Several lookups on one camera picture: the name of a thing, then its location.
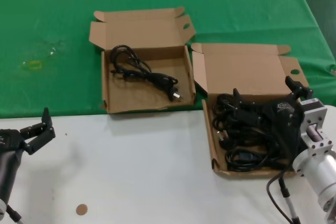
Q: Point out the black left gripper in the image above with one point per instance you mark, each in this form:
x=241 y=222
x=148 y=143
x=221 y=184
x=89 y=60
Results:
x=10 y=141

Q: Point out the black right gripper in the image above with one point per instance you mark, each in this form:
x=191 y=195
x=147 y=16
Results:
x=282 y=113

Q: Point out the open cardboard box, torn rim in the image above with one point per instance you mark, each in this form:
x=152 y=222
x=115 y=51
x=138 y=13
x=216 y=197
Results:
x=147 y=93

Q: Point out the clear tape scrap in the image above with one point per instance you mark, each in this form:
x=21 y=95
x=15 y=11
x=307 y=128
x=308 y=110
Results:
x=52 y=51

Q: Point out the round brown cardboard disc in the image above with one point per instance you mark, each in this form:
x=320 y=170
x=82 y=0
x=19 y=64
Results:
x=81 y=209

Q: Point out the green tablecloth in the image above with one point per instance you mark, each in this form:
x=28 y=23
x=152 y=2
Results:
x=52 y=11

